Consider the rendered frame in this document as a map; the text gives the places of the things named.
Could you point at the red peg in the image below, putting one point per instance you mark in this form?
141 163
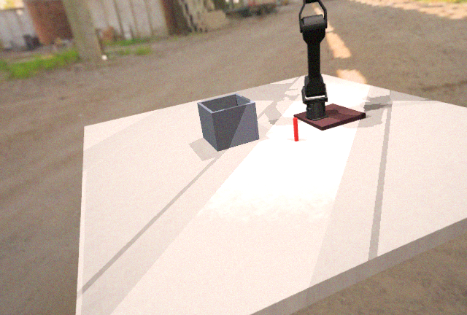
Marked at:
295 128

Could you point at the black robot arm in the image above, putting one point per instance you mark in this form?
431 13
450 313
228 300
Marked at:
313 29

